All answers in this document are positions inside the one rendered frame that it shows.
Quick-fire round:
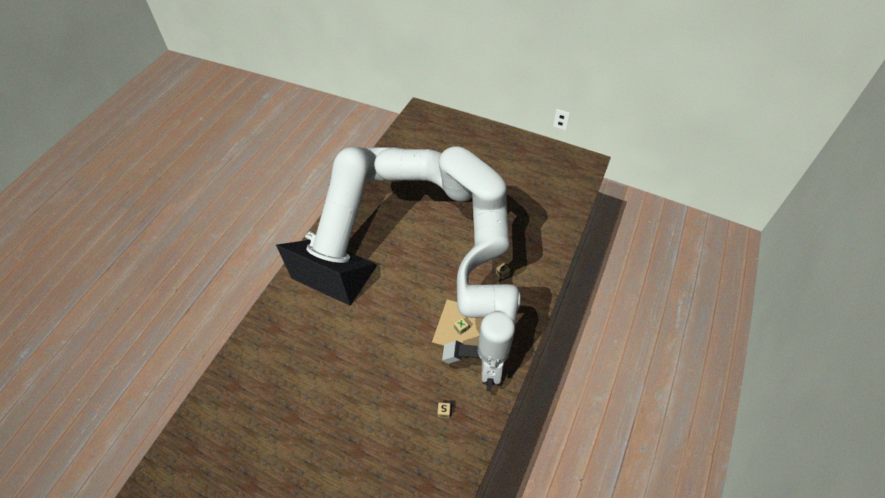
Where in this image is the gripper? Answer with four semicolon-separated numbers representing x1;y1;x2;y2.
481;358;508;391

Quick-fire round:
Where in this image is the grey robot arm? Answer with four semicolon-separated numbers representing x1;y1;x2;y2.
306;146;521;369

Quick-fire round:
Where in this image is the cream flat mat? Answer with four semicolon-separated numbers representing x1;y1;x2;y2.
432;300;483;346

